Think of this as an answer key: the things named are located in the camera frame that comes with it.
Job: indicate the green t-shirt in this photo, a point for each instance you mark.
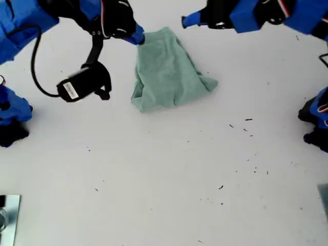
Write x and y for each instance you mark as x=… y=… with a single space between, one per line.
x=166 y=71

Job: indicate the black clamp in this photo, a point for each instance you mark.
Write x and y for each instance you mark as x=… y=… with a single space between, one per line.
x=2 y=201

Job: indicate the camera black stalk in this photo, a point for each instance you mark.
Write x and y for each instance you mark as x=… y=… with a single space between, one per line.
x=96 y=48

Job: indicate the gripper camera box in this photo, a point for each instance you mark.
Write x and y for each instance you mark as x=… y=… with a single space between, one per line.
x=77 y=84

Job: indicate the steel base plate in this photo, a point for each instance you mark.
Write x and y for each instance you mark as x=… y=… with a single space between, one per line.
x=14 y=217

